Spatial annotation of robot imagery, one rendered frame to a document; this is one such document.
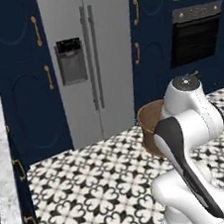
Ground brown woven basket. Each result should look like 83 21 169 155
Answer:
134 98 172 160

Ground navy counter base cabinet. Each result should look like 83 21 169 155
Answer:
5 121 43 224

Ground grey double-door fridge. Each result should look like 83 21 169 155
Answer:
36 0 150 154

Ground black built-in oven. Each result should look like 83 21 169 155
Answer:
163 0 224 70

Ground navy oven cabinet, gold handles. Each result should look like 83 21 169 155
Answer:
119 0 224 117

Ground navy tall cabinet, gold handles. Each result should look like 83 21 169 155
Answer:
0 0 76 173

